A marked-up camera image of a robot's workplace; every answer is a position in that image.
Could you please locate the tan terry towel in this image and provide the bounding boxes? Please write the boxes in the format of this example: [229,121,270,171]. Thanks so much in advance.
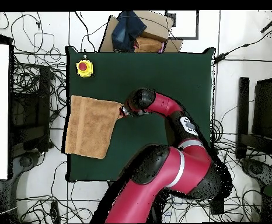
[64,94,125,160]

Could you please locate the long black flat bar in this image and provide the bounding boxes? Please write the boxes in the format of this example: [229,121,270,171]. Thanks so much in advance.
[235,76,250,161]

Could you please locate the dark green tablecloth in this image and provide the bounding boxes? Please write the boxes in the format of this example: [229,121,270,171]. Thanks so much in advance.
[65,45,217,184]

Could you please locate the yellow emergency stop button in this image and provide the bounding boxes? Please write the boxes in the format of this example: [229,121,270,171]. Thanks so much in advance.
[75,59,95,79]

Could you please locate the light brown folded cloth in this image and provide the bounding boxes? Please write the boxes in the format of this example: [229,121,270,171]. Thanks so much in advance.
[134,36,164,54]

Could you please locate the pink cloth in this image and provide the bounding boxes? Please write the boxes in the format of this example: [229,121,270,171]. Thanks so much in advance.
[158,41,168,54]

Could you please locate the blue denim jeans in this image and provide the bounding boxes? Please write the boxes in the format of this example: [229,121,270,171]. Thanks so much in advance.
[111,10,148,53]

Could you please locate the brown cardboard box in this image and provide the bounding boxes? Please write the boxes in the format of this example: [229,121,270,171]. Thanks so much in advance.
[98,10,184,54]

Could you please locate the black round foot knob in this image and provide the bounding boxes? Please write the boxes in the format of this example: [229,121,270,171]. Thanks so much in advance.
[19,155,33,168]
[249,162,264,176]

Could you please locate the black power adapter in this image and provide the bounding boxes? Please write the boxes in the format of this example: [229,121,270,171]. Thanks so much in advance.
[213,53,229,65]

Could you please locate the grey stand base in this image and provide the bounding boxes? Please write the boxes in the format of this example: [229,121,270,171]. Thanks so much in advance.
[8,149,48,190]

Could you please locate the black power strip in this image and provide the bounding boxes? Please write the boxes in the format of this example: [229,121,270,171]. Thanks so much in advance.
[210,198,225,216]

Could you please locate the dark stand base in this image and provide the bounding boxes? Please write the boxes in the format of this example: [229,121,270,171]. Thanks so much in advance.
[240,157,272,195]

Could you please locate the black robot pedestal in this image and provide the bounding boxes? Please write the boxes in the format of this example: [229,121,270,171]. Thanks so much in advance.
[151,193,162,223]

